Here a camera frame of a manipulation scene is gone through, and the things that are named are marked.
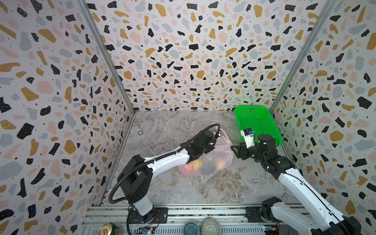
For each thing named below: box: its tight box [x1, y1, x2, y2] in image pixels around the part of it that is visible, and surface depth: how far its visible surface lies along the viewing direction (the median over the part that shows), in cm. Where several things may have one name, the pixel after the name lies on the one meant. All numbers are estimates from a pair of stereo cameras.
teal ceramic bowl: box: [182, 220, 200, 235], surface depth 71 cm
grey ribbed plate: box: [199, 216, 223, 235], surface depth 72 cm
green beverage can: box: [98, 222, 120, 235], surface depth 63 cm
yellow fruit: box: [191, 158, 203, 170], surface depth 87 cm
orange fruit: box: [185, 163, 194, 171], surface depth 85 cm
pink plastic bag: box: [177, 126, 235, 177], surface depth 86 cm
